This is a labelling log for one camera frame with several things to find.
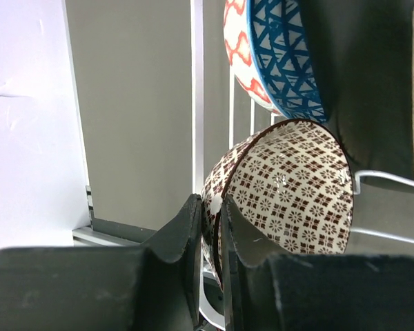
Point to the brown floral patterned bowl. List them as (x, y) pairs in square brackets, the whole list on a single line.
[(292, 182)]

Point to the white wire dish rack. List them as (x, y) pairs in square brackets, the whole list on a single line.
[(384, 218)]

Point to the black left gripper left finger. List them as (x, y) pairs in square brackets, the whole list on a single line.
[(150, 286)]

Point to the red white patterned bowl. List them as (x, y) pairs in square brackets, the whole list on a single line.
[(239, 50)]

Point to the black square plate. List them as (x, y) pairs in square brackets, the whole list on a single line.
[(362, 55)]

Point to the blue patterned bowl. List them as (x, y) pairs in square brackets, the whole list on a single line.
[(278, 44)]

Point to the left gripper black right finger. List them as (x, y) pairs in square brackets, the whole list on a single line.
[(267, 288)]

